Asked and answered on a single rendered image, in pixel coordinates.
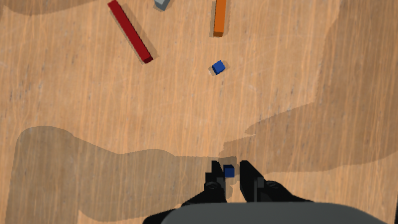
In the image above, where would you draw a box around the red rod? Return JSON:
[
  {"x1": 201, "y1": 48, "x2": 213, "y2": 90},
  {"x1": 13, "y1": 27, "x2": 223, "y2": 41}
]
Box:
[{"x1": 108, "y1": 0, "x2": 154, "y2": 64}]

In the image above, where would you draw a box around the orange rod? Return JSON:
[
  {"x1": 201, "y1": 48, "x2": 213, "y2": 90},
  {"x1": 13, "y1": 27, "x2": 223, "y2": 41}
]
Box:
[{"x1": 213, "y1": 0, "x2": 226, "y2": 37}]

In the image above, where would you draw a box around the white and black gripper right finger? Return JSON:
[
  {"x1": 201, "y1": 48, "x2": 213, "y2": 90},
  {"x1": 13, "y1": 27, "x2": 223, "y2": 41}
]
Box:
[{"x1": 240, "y1": 160, "x2": 314, "y2": 202}]

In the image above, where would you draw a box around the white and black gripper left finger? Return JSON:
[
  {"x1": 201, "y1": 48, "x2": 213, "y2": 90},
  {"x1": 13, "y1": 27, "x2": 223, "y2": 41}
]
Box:
[{"x1": 143, "y1": 160, "x2": 227, "y2": 224}]

